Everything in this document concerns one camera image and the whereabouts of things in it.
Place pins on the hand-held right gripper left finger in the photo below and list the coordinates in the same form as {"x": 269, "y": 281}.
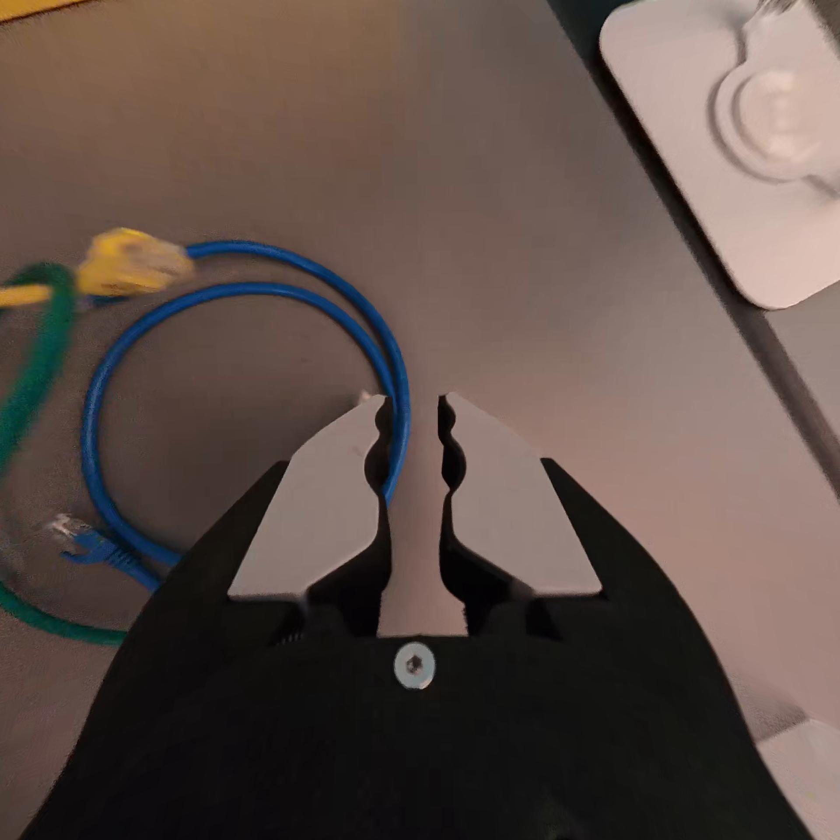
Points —
{"x": 315, "y": 512}

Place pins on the white flat plate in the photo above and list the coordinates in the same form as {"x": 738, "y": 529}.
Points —
{"x": 807, "y": 774}

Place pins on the yellow flat panel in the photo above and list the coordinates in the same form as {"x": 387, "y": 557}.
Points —
{"x": 26, "y": 8}

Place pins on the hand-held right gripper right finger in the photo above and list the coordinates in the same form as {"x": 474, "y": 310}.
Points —
{"x": 512, "y": 518}

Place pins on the white moulded base plate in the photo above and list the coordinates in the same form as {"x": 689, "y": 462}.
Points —
{"x": 669, "y": 98}

